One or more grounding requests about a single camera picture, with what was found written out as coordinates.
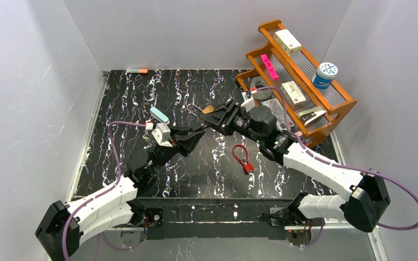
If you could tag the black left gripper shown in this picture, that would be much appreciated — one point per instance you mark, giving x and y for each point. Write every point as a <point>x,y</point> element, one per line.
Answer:
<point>174,143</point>

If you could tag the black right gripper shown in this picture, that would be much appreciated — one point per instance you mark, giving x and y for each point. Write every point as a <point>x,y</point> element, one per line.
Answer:
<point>226,117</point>

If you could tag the brass padlock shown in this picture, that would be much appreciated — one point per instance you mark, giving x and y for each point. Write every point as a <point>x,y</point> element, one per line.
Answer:
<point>199,112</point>

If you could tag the red cable padlock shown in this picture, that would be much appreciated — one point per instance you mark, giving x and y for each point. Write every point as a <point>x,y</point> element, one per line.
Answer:
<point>247,169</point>

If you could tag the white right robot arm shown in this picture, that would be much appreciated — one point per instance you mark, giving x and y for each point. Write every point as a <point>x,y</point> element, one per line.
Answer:
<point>361,197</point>

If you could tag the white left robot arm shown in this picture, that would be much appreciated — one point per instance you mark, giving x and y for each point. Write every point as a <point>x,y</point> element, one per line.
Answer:
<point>65,226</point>

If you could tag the teal white eraser block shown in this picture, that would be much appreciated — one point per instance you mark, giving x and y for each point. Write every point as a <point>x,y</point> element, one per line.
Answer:
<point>159,116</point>

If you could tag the clear tape roll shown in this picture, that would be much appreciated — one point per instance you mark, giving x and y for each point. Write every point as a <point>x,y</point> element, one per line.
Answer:
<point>258,82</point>

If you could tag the packaged blister card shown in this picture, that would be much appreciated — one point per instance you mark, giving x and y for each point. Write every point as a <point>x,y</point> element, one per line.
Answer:
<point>277,110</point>

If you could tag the pink highlighter marker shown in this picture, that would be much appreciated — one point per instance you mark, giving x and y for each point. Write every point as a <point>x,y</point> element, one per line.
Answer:
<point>269,66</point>

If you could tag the orange wooden shelf rack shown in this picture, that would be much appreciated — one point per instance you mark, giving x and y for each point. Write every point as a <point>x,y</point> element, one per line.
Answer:
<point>300,68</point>

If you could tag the white red staple box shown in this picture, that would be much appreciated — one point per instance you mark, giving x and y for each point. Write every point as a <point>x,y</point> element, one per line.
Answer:
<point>293,94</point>

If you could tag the orange grey marker pen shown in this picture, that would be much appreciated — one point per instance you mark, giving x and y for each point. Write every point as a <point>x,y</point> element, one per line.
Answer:
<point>137,71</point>

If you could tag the white box top shelf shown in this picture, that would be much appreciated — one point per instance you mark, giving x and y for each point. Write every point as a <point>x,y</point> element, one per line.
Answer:
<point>287,42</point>

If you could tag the blue white round jar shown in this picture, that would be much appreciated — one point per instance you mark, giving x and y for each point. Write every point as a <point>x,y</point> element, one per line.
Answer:
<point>324,75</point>

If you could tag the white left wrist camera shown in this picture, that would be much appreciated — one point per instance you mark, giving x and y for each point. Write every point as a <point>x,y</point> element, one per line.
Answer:
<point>160,132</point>

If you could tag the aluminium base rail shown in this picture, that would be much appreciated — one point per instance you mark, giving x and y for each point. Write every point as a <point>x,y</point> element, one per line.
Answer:
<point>227,230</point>

